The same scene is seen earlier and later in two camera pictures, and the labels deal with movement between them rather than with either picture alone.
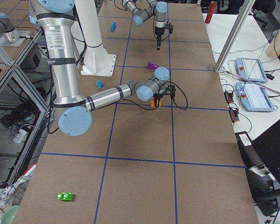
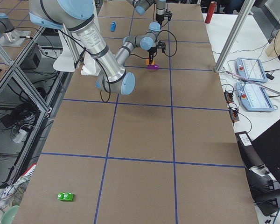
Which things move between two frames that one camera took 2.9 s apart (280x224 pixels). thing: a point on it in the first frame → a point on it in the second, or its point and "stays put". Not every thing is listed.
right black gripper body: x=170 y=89 → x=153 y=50
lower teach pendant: x=253 y=97 stays put
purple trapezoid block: x=152 y=66 stays put
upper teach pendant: x=251 y=68 stays put
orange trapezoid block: x=152 y=103 → x=147 y=62
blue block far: x=113 y=26 stays put
